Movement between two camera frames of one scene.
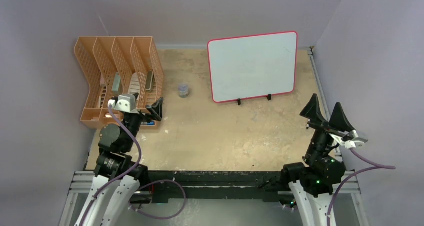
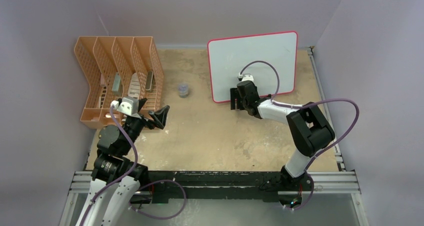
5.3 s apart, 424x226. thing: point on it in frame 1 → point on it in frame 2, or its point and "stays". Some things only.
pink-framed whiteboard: (253, 66) stays
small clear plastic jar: (183, 89) stays
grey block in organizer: (116, 84) stays
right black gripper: (337, 120) → (235, 95)
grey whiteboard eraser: (149, 81) stays
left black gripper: (155, 109) → (159, 116)
